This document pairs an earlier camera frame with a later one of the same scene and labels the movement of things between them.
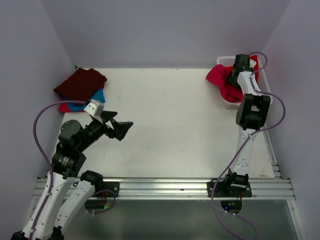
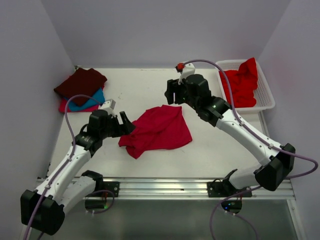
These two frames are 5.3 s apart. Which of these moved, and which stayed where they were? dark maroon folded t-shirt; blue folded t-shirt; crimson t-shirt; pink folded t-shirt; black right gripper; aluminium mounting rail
Moved: crimson t-shirt; black right gripper
Stayed: dark maroon folded t-shirt; aluminium mounting rail; blue folded t-shirt; pink folded t-shirt
